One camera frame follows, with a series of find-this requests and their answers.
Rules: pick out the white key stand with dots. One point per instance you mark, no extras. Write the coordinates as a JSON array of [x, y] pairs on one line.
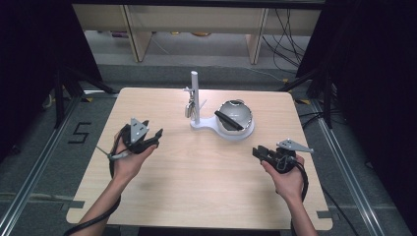
[[195, 98]]

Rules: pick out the person's right hand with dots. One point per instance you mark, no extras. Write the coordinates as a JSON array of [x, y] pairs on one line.
[[288, 182]]

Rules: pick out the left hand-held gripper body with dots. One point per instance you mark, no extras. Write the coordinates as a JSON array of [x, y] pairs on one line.
[[136, 139]]

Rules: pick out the black metal stand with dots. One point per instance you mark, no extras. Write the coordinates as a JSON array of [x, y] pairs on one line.
[[62, 95], [323, 95]]

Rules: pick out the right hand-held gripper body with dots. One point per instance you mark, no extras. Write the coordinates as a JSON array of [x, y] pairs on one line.
[[285, 157]]

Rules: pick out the light wooden cabinet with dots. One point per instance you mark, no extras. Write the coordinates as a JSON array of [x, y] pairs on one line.
[[196, 19]]

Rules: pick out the aluminium floor rail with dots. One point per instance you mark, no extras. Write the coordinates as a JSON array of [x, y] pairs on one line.
[[347, 173], [36, 170]]

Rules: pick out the glossy white bowl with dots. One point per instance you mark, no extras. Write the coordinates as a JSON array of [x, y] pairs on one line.
[[236, 113]]

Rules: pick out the black curtain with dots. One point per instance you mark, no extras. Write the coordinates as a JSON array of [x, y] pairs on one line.
[[36, 65], [377, 82]]

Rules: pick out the person's left hand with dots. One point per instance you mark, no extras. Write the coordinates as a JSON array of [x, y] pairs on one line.
[[129, 165]]

